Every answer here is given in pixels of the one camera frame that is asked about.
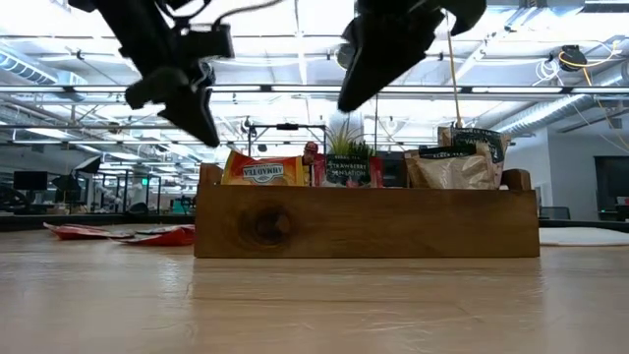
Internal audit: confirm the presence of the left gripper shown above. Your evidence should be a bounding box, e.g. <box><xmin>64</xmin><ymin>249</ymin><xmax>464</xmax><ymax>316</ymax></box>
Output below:
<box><xmin>125</xmin><ymin>58</ymin><xmax>221</xmax><ymax>148</ymax></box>

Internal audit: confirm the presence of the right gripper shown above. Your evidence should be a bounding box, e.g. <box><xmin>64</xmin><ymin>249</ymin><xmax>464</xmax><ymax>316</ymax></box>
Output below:
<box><xmin>337</xmin><ymin>0</ymin><xmax>487</xmax><ymax>112</ymax></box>

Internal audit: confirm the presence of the vanilla cinnamon apple tea bag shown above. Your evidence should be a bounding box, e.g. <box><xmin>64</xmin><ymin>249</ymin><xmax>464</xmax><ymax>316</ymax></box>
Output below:
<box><xmin>436</xmin><ymin>126</ymin><xmax>513</xmax><ymax>191</ymax></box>
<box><xmin>404</xmin><ymin>144</ymin><xmax>498</xmax><ymax>191</ymax></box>

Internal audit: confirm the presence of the strawberry sensation tea bag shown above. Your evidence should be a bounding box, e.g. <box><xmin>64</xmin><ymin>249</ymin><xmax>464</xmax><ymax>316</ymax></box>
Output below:
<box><xmin>41</xmin><ymin>221</ymin><xmax>135</xmax><ymax>242</ymax></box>
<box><xmin>312</xmin><ymin>153</ymin><xmax>328</xmax><ymax>188</ymax></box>
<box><xmin>322</xmin><ymin>153</ymin><xmax>385</xmax><ymax>189</ymax></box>
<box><xmin>117</xmin><ymin>224</ymin><xmax>197</xmax><ymax>248</ymax></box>

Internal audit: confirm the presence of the wooden three-compartment tray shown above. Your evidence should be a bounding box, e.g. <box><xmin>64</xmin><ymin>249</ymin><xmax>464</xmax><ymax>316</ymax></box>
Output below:
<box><xmin>194</xmin><ymin>162</ymin><xmax>541</xmax><ymax>260</ymax></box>

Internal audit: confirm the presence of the dark background robot workstation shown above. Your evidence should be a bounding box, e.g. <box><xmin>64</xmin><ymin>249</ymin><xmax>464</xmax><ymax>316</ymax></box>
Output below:
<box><xmin>73</xmin><ymin>154</ymin><xmax>166</xmax><ymax>216</ymax></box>

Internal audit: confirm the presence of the succulent in white patterned pot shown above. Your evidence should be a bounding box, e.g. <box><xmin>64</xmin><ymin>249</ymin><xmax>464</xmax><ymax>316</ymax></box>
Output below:
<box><xmin>325</xmin><ymin>121</ymin><xmax>377</xmax><ymax>159</ymax></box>

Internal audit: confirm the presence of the black mesh computer case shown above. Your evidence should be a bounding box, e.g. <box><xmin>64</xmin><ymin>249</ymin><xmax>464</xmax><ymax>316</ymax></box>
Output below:
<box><xmin>382</xmin><ymin>150</ymin><xmax>408</xmax><ymax>188</ymax></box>

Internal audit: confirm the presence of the black computer monitor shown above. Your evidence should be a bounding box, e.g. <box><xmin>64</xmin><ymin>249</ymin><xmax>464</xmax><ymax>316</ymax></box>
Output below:
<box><xmin>13</xmin><ymin>170</ymin><xmax>49</xmax><ymax>192</ymax></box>

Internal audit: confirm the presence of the grey office chair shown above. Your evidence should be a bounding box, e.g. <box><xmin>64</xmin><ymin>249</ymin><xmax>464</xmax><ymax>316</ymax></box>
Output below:
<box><xmin>539</xmin><ymin>206</ymin><xmax>572</xmax><ymax>221</ymax></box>

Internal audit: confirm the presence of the white round woven placemat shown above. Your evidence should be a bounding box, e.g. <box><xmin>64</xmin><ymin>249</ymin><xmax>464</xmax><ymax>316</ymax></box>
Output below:
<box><xmin>539</xmin><ymin>226</ymin><xmax>629</xmax><ymax>248</ymax></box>

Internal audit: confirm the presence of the yellow cable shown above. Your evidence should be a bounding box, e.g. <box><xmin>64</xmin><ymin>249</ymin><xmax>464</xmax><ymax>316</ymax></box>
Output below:
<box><xmin>445</xmin><ymin>14</ymin><xmax>467</xmax><ymax>130</ymax></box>

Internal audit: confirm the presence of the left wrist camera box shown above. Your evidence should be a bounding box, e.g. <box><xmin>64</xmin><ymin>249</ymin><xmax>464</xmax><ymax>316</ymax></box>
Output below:
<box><xmin>172</xmin><ymin>22</ymin><xmax>236</xmax><ymax>63</ymax></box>

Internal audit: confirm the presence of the black ceiling cord reel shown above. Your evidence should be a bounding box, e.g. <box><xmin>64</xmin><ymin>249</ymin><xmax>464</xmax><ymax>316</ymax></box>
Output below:
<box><xmin>558</xmin><ymin>44</ymin><xmax>589</xmax><ymax>73</ymax></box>
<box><xmin>335</xmin><ymin>42</ymin><xmax>354</xmax><ymax>72</ymax></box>

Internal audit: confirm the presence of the black metal frame rig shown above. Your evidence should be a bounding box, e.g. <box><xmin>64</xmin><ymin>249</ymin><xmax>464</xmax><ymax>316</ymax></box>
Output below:
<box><xmin>247</xmin><ymin>122</ymin><xmax>329</xmax><ymax>158</ymax></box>

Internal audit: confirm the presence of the silver ventilation duct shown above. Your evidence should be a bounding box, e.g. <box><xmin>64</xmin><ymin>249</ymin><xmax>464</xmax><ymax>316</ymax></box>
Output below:
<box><xmin>484</xmin><ymin>93</ymin><xmax>601</xmax><ymax>144</ymax></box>

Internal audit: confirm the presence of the black aluminium table frame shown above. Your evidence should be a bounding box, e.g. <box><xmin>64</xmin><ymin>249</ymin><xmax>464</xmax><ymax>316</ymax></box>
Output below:
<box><xmin>0</xmin><ymin>211</ymin><xmax>629</xmax><ymax>236</ymax></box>

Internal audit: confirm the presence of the large dark wall display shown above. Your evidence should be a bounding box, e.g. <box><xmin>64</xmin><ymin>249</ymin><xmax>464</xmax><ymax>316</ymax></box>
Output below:
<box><xmin>594</xmin><ymin>155</ymin><xmax>629</xmax><ymax>213</ymax></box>

